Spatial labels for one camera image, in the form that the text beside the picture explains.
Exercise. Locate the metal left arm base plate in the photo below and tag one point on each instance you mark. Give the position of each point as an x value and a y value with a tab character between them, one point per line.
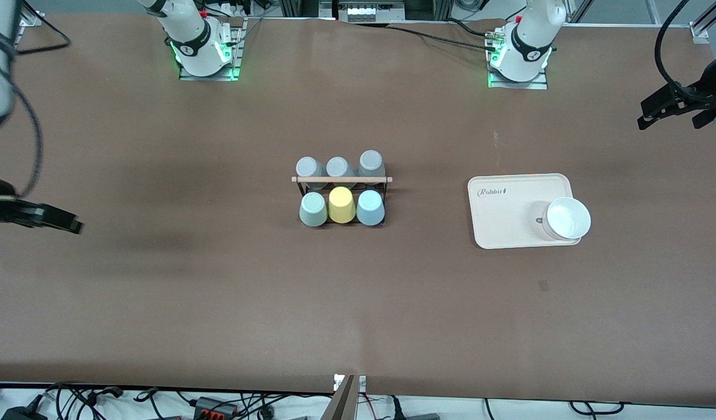
527	86

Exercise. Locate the white metal bracket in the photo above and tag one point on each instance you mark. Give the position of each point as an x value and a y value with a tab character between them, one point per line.
362	383

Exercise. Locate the aluminium table edge rail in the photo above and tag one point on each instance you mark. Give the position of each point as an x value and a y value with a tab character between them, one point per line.
28	20

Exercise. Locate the white device with ports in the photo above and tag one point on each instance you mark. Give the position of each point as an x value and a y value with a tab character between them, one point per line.
372	13

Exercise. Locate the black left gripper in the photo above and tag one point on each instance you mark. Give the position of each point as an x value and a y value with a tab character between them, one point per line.
702	91

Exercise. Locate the yellow plastic cup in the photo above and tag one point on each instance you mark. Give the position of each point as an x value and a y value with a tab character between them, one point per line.
341	207

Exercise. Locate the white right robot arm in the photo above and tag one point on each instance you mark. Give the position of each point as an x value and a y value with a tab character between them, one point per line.
188	29

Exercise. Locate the white bowl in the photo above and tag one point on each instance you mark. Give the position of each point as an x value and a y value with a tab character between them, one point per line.
568	219

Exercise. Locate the aluminium corner bracket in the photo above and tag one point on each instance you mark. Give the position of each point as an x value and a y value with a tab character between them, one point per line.
699	32

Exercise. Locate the grey camera support post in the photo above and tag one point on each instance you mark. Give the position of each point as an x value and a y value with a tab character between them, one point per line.
341	403

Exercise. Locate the beige plastic tray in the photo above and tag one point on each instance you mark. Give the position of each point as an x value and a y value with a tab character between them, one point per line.
509	236

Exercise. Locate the pale green plastic cup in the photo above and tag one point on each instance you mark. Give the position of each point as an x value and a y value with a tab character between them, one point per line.
313	211

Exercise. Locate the black orange power adapter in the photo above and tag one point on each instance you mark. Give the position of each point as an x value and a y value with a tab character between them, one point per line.
212	406

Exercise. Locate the light blue plastic cup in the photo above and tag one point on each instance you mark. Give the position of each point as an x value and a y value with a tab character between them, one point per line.
370	211

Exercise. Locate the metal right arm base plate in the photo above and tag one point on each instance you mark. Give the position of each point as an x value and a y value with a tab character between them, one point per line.
209	77

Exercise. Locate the grey plastic cup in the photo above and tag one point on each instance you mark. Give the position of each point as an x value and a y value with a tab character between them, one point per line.
310	168
371	160
338	167

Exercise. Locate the black power brick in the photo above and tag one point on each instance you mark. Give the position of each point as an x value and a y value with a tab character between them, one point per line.
22	415

